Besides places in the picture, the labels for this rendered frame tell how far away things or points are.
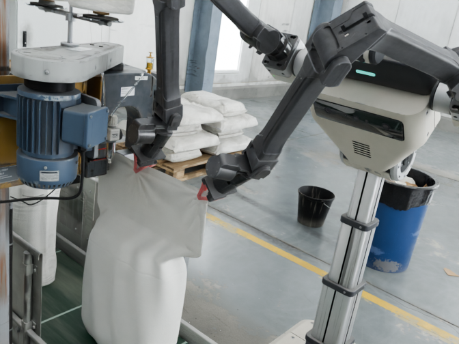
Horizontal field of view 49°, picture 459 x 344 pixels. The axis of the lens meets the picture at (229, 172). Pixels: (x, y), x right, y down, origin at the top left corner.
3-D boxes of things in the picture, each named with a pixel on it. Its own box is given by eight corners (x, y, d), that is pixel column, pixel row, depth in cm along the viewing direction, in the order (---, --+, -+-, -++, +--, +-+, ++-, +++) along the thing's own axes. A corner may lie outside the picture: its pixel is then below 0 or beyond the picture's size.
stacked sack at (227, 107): (249, 116, 518) (251, 102, 513) (221, 119, 485) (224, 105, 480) (202, 101, 556) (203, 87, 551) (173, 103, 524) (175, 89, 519)
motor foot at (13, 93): (48, 123, 132) (49, 90, 129) (5, 127, 123) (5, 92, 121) (30, 114, 138) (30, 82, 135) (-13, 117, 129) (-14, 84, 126)
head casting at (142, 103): (155, 149, 178) (163, 65, 168) (96, 160, 160) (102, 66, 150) (103, 127, 195) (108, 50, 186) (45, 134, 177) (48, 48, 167)
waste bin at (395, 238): (424, 262, 367) (450, 179, 346) (397, 285, 329) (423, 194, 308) (365, 236, 395) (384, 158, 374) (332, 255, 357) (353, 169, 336)
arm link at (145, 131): (184, 115, 144) (168, 100, 149) (150, 113, 136) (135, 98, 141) (171, 150, 149) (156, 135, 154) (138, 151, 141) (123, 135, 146)
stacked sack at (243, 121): (260, 129, 523) (263, 115, 519) (218, 136, 473) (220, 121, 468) (229, 119, 549) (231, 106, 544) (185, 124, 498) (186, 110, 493)
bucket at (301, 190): (335, 224, 409) (341, 194, 401) (316, 233, 387) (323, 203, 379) (304, 211, 427) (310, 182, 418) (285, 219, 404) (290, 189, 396)
